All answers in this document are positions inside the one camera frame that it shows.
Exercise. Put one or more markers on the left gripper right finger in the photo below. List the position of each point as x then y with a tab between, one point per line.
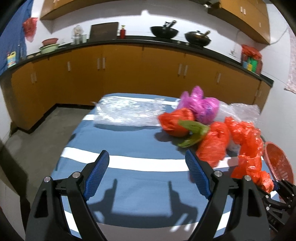
247	219

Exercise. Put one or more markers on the pink purple plastic bag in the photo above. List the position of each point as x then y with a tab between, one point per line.
204	109

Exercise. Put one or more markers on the large clear bubble wrap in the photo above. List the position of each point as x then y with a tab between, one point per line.
131	111

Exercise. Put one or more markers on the black wok with lid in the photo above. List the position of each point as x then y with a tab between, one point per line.
198	38

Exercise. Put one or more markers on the upper right wall cabinet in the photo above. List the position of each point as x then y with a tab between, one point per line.
250	17

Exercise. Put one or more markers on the metal cup on counter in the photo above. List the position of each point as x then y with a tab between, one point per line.
84	38

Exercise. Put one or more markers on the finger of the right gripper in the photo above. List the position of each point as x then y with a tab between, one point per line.
275	185

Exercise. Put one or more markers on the red bottle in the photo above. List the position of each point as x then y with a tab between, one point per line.
122	32

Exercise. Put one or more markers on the orange lower kitchen cabinets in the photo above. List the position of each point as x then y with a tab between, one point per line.
84	75

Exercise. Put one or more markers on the red plastic basket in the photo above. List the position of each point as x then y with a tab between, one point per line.
278	164

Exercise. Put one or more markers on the floral pink cloth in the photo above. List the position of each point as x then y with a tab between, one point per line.
291	83

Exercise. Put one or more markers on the wall cabinet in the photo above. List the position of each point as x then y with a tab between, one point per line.
250	17
53	9

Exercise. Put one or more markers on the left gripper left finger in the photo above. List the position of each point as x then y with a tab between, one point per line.
47	219

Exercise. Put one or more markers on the red basin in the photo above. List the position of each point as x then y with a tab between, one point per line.
49	41

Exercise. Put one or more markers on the upper left wall cabinet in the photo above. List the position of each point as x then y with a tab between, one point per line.
53	9

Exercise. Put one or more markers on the blue curtain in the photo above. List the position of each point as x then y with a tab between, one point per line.
13	36

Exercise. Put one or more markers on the green paw-print plastic bag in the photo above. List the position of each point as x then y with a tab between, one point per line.
197	132

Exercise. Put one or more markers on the black wok left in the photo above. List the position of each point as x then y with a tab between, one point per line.
166	31

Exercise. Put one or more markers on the black countertop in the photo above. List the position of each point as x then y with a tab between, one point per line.
148	41

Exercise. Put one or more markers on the hanging red plastic bag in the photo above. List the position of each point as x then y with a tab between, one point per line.
29	28

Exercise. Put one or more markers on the long red plastic bag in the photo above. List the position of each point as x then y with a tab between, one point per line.
248	137

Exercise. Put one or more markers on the glass jar on counter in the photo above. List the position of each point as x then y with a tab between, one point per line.
76	34

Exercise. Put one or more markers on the red bag with colourful items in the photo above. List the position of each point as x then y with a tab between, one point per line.
251	59

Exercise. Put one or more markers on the clear plastic bag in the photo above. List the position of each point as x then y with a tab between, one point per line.
238	111

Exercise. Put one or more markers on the green basin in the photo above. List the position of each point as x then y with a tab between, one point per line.
49	48

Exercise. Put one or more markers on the yellow blue detergent bottle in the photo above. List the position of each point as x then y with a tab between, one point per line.
11	59

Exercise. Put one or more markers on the dark cutting board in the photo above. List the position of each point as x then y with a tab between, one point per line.
103	32

